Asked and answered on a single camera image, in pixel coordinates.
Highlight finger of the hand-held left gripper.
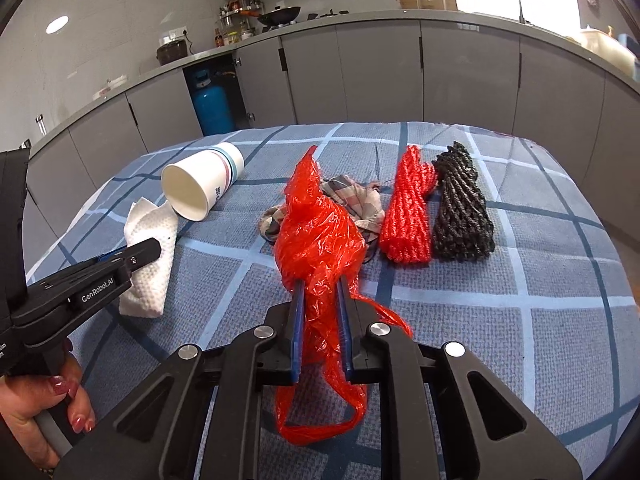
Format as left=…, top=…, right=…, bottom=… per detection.
left=27, top=238, right=162, bottom=306
left=92, top=247, right=130, bottom=264

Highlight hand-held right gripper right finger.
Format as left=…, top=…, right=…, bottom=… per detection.
left=336, top=280, right=583, bottom=480

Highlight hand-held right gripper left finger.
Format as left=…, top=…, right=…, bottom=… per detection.
left=52, top=280, right=307, bottom=480

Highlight white paper tissue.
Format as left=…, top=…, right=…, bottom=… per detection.
left=119, top=199, right=178, bottom=320

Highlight white paper cup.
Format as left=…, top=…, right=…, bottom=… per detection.
left=161, top=141, right=246, bottom=222

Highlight red plastic bag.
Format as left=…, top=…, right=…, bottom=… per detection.
left=272, top=145, right=413, bottom=448

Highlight red foam net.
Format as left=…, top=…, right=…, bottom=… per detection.
left=378, top=144, right=438, bottom=265

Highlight black foam net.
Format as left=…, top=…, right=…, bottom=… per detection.
left=431, top=140, right=497, bottom=262

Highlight person's left hand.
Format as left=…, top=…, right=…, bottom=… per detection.
left=0, top=337, right=97, bottom=471

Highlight blue checked blanket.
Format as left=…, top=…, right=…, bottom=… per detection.
left=25, top=120, right=640, bottom=480

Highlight blue gas cylinder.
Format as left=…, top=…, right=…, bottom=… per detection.
left=192, top=69, right=236, bottom=136

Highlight checked cloth scrap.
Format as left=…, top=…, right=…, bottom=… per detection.
left=259, top=174, right=386, bottom=261

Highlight dark rice cooker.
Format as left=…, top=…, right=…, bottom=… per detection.
left=156, top=39, right=188, bottom=66

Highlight row of condiment bottles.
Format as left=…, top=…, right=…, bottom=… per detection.
left=215, top=19, right=256, bottom=47

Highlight spice rack with bottles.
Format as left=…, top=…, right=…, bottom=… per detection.
left=218, top=0, right=263, bottom=17

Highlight black wok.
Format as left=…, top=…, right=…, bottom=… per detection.
left=239, top=6, right=302, bottom=29

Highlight grey kitchen counter cabinets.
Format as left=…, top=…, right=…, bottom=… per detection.
left=0, top=10, right=640, bottom=271

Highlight gas stove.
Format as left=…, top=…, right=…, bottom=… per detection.
left=260, top=9, right=351, bottom=28

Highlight white plastic tub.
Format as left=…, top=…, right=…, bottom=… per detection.
left=580, top=25, right=636, bottom=68

